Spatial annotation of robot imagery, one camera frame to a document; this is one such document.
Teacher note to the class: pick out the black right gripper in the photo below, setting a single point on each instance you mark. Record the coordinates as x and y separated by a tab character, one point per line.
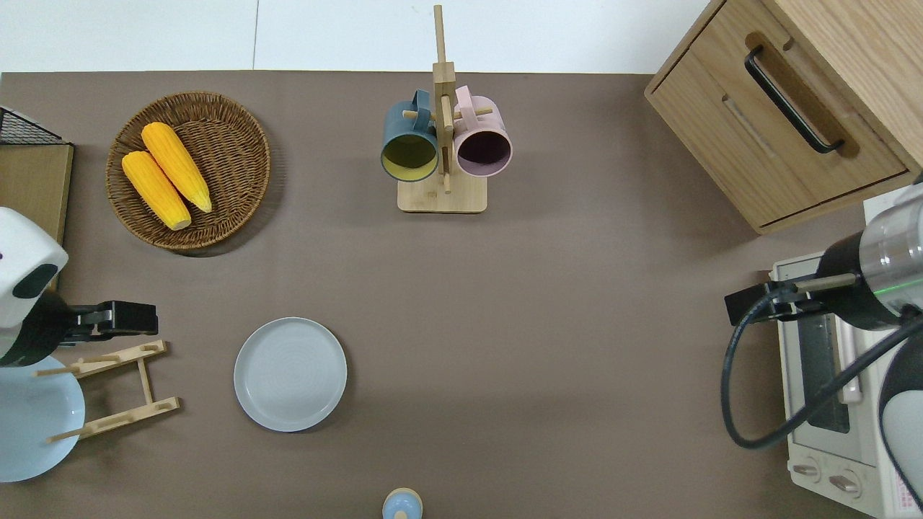
854	288

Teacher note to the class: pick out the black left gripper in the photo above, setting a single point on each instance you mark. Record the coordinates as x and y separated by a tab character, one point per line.
36	335

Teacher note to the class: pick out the gray plate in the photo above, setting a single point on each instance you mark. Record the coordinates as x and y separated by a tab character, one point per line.
290	375

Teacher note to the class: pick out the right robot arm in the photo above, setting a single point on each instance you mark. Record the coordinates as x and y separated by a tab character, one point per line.
898	238

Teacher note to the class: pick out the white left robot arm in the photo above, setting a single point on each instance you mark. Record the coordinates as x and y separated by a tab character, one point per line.
25	259

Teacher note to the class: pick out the low wooden plate rack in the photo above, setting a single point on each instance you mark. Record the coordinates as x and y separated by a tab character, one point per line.
144	382

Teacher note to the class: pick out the light blue plate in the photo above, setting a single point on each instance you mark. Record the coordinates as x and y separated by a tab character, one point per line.
36	425

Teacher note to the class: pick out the yellow corn cob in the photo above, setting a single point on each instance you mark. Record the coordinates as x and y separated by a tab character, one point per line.
177	166
155	191

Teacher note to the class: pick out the cream toaster oven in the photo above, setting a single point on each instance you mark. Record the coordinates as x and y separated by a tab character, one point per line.
815	432

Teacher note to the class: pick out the wooden board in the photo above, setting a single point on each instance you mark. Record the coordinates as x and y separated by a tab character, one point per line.
32	187

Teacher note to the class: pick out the wooden cabinet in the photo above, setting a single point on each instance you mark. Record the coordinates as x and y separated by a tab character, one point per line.
721	130

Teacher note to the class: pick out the round wicker basket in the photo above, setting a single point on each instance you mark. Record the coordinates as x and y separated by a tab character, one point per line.
231	144

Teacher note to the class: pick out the brown table mat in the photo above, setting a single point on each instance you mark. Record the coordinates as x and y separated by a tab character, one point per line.
541	288

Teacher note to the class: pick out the pink mug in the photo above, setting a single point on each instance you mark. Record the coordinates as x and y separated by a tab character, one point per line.
483	148

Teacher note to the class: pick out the teal mug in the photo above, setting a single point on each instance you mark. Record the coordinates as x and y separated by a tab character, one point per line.
407	155

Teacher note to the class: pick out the wooden mug tree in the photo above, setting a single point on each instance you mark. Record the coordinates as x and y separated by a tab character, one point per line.
441	198

